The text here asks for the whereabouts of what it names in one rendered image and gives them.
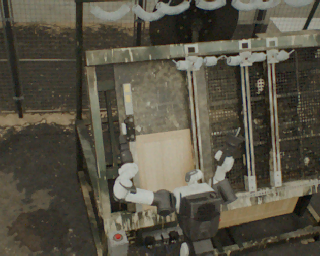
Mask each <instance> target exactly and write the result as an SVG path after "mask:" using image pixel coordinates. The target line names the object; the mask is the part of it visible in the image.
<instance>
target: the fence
mask: <svg viewBox="0 0 320 256"><path fill-rule="evenodd" d="M125 85H129V88H130V91H129V92H125ZM122 89H123V99H124V109H125V118H126V115H131V114H133V107H132V96H131V85H130V84H123V85H122ZM125 95H130V99H131V101H130V102H126V96H125ZM126 119H127V118H126ZM126 131H127V136H129V134H128V129H127V124H126ZM128 147H129V150H130V151H131V152H132V156H133V163H135V164H136V165H137V166H138V172H137V173H136V176H133V177H132V183H133V185H134V186H135V188H139V189H141V187H140V176H139V165H138V155H137V149H136V142H129V141H128ZM134 204H135V212H142V211H143V208H142V204H138V203H134Z"/></svg>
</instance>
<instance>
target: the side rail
mask: <svg viewBox="0 0 320 256"><path fill-rule="evenodd" d="M84 71H85V81H86V90H87V100H88V105H89V114H90V124H91V133H92V142H93V152H94V162H95V171H96V172H97V181H98V191H99V201H100V210H101V215H102V216H103V219H107V218H110V217H111V210H110V200H109V190H108V180H107V171H106V161H105V151H104V147H103V136H102V127H101V117H100V108H99V98H98V88H97V78H96V77H95V67H94V66H93V67H87V66H86V67H84Z"/></svg>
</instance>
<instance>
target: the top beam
mask: <svg viewBox="0 0 320 256"><path fill-rule="evenodd" d="M268 38H277V39H278V46H285V45H299V44H302V47H293V48H287V49H297V48H304V47H317V46H320V34H310V35H296V36H281V37H267V38H253V39H238V40H231V41H216V42H202V43H187V44H173V45H158V46H144V47H130V48H122V49H108V50H93V51H85V52H84V53H83V55H84V64H85V66H100V65H112V64H113V63H126V62H139V61H151V60H164V59H177V58H186V57H177V58H170V55H173V54H185V50H184V45H189V44H197V45H198V53H199V52H212V51H226V50H239V41H247V40H251V48H259V47H266V46H267V45H266V39H268ZM269 46H275V41H269ZM235 53H239V52H235ZM222 54H234V53H222ZM209 55H221V54H209ZM209 55H204V56H209Z"/></svg>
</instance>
